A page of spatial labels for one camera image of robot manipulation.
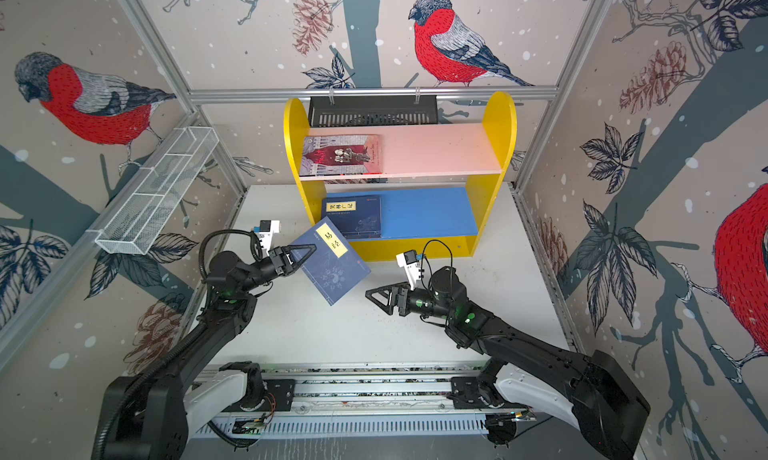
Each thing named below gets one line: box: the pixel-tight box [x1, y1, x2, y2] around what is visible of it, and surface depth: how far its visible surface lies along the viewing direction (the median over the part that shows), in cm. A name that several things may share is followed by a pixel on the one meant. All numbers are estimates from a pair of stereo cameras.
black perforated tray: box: [308, 95, 439, 128], surface depth 96 cm
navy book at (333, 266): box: [291, 216, 372, 306], surface depth 74 cm
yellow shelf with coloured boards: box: [284, 92, 518, 262], surface depth 76 cm
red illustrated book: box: [300, 134, 383, 177], surface depth 73 cm
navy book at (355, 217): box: [322, 195, 382, 239], surface depth 92 cm
